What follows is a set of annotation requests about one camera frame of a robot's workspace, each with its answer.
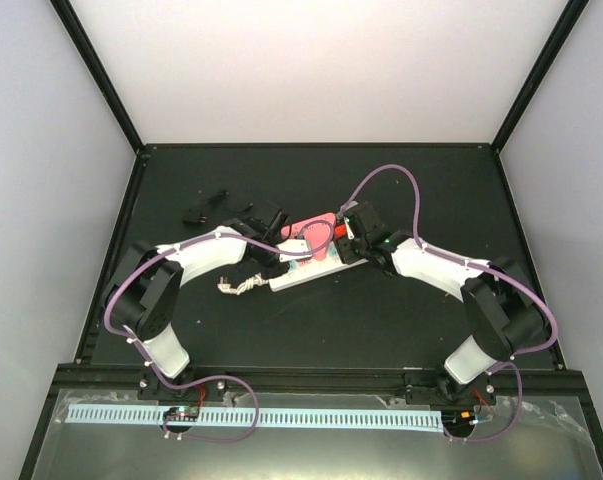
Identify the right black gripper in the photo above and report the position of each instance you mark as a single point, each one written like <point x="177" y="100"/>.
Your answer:
<point x="347" y="255"/>

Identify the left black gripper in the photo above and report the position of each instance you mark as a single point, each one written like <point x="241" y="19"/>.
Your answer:
<point x="268" y="273"/>

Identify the red cube plug adapter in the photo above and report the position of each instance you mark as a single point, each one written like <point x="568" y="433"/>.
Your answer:
<point x="342" y="230"/>

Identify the white power strip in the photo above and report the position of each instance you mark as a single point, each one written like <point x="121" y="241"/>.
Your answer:
<point x="303" y="271"/>

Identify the black plug with thin cable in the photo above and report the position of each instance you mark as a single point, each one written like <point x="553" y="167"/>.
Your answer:
<point x="220" y="203"/>

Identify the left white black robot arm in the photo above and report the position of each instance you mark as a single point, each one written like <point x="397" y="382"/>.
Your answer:
<point x="140" y="297"/>

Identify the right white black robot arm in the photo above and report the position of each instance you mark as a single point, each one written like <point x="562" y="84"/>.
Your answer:
<point x="502" y="311"/>

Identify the pink triangular plug adapter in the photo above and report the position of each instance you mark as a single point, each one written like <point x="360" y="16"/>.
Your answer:
<point x="315" y="231"/>

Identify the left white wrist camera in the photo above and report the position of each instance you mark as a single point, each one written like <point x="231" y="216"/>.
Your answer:
<point x="294" y="250"/>

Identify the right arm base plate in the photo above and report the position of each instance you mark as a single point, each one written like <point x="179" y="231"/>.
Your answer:
<point x="437" y="387"/>

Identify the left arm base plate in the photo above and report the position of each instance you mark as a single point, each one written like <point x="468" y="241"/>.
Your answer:
<point x="191" y="392"/>

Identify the white slotted cable duct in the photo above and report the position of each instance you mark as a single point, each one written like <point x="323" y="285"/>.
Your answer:
<point x="234" y="417"/>

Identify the left black frame post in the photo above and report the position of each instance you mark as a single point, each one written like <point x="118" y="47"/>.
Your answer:
<point x="80" y="39"/>

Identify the black frame post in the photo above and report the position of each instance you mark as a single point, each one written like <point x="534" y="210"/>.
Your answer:
<point x="553" y="45"/>
<point x="80" y="39"/>

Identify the right black frame post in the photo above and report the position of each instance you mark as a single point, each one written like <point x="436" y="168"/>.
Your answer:
<point x="553" y="45"/>

